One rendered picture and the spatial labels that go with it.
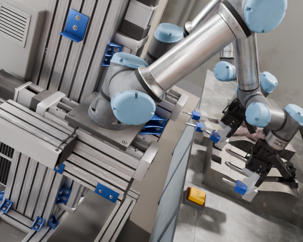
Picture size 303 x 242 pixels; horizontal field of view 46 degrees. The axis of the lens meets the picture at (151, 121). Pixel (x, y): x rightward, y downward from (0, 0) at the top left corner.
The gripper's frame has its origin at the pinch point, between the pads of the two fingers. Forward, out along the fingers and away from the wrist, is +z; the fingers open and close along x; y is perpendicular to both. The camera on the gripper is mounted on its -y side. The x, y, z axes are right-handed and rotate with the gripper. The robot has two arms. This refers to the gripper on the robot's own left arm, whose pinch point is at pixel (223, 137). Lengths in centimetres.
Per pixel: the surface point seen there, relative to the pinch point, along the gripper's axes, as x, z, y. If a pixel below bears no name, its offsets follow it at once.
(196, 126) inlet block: -13.3, 11.5, 9.3
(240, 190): 30.8, -4.0, -8.4
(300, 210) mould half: 16.2, 0.5, -41.0
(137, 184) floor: -46, 104, 8
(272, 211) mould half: 20.1, 5.8, -30.9
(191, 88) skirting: -236, 122, -11
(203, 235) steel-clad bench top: 48.7, 7.5, -2.6
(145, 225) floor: -12, 97, -6
